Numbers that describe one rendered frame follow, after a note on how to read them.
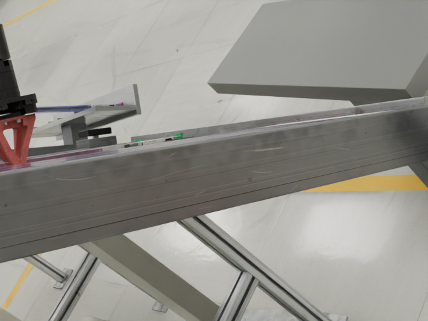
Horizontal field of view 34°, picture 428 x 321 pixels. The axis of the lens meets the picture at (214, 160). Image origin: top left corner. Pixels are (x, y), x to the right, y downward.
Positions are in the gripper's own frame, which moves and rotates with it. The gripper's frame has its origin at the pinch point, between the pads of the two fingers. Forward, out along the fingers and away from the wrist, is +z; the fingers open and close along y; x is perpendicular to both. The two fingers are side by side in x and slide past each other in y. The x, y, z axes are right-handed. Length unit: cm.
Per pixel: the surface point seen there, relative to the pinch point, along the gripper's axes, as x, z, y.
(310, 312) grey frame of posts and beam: 70, 53, -21
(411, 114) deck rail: 25, 3, 49
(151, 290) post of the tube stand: 41, 39, -42
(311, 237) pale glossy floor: 96, 44, -42
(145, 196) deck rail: -10.6, 1.7, 48.8
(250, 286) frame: 53, 41, -21
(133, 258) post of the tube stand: 37, 30, -40
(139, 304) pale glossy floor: 74, 64, -106
